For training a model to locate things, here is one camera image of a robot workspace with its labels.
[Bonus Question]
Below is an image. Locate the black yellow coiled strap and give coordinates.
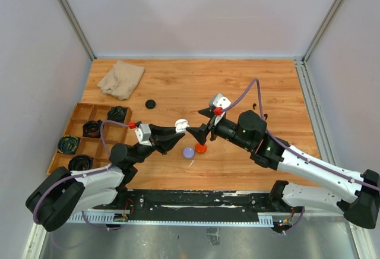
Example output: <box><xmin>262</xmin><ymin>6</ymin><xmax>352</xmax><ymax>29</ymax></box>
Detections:
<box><xmin>58</xmin><ymin>135</ymin><xmax>81</xmax><ymax>154</ymax></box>

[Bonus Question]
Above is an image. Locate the orange round charging case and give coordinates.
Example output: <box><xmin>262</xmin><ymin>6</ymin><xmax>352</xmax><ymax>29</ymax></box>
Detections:
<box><xmin>194</xmin><ymin>144</ymin><xmax>207</xmax><ymax>154</ymax></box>

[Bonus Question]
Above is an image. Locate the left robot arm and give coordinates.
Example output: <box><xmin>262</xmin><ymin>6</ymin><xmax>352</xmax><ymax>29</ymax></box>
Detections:
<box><xmin>26</xmin><ymin>122</ymin><xmax>189</xmax><ymax>232</ymax></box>

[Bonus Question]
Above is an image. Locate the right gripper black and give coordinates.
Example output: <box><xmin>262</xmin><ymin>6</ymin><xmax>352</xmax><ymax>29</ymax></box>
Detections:
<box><xmin>186</xmin><ymin>107</ymin><xmax>252</xmax><ymax>151</ymax></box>

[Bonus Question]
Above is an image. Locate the wooden compartment tray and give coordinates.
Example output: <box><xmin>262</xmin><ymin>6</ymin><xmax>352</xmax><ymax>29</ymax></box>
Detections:
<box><xmin>47</xmin><ymin>103</ymin><xmax>132</xmax><ymax>175</ymax></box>

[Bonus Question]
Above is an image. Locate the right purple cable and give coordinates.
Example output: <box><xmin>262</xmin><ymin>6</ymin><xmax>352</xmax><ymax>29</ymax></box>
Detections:
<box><xmin>213</xmin><ymin>78</ymin><xmax>380</xmax><ymax>233</ymax></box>

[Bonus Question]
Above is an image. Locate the black coiled strap middle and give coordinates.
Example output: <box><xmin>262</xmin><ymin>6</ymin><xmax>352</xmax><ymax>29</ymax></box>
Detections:
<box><xmin>82</xmin><ymin>119</ymin><xmax>105</xmax><ymax>138</ymax></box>

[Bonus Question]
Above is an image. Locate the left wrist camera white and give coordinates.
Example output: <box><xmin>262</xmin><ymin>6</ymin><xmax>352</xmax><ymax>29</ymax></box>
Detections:
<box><xmin>135</xmin><ymin>124</ymin><xmax>152</xmax><ymax>147</ymax></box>

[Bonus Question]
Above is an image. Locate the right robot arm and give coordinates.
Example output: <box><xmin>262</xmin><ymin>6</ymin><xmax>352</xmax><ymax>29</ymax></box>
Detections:
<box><xmin>186</xmin><ymin>109</ymin><xmax>379</xmax><ymax>229</ymax></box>

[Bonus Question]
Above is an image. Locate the black coiled strap lower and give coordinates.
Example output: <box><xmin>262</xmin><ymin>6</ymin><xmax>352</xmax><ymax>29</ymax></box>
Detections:
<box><xmin>68</xmin><ymin>154</ymin><xmax>94</xmax><ymax>172</ymax></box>

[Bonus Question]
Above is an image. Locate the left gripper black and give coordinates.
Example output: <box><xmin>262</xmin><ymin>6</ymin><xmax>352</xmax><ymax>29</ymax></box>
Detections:
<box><xmin>130</xmin><ymin>124</ymin><xmax>185</xmax><ymax>165</ymax></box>

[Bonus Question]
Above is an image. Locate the purple round charging case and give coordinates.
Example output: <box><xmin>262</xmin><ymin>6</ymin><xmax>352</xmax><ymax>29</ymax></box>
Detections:
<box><xmin>182</xmin><ymin>147</ymin><xmax>195</xmax><ymax>159</ymax></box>

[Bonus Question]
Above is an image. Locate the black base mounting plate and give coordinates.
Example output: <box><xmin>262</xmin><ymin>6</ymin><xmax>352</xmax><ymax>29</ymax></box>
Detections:
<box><xmin>95</xmin><ymin>189</ymin><xmax>301</xmax><ymax>223</ymax></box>

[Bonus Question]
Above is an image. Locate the black coiled strap upper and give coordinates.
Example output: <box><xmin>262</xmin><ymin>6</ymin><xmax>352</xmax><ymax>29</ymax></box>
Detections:
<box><xmin>107</xmin><ymin>106</ymin><xmax>129</xmax><ymax>122</ymax></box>

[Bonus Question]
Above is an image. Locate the black round charging case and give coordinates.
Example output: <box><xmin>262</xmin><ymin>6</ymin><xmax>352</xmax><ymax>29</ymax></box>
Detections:
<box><xmin>145</xmin><ymin>99</ymin><xmax>156</xmax><ymax>109</ymax></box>

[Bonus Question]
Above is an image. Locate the beige folded cloth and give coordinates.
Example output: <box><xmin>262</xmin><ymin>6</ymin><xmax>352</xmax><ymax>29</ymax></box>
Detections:
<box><xmin>97</xmin><ymin>60</ymin><xmax>145</xmax><ymax>100</ymax></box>

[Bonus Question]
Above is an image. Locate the white round charging case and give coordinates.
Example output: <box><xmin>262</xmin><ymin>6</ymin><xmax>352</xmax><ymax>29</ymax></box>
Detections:
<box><xmin>175</xmin><ymin>119</ymin><xmax>189</xmax><ymax>133</ymax></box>

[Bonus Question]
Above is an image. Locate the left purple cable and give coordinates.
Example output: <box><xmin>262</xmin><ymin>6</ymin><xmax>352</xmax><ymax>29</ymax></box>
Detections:
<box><xmin>32</xmin><ymin>120</ymin><xmax>137</xmax><ymax>232</ymax></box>

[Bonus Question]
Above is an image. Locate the purple cable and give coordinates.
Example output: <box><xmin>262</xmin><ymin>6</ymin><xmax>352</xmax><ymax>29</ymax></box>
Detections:
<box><xmin>32</xmin><ymin>120</ymin><xmax>137</xmax><ymax>232</ymax></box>
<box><xmin>213</xmin><ymin>78</ymin><xmax>380</xmax><ymax>233</ymax></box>

